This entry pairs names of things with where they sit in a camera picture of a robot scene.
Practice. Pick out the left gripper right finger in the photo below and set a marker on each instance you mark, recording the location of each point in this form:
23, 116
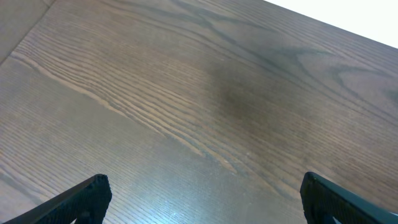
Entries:
325, 202

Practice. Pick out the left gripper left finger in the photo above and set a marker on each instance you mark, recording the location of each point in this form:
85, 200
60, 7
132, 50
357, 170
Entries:
86, 202

